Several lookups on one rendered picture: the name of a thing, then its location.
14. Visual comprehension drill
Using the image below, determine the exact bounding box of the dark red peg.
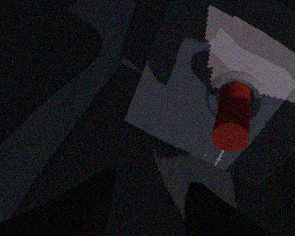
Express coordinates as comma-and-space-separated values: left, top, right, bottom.
211, 82, 251, 152

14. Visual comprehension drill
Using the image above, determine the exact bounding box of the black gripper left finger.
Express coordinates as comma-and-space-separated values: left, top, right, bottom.
0, 169, 116, 236

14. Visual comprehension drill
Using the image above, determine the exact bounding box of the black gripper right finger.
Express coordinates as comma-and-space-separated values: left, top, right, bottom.
184, 182, 272, 236

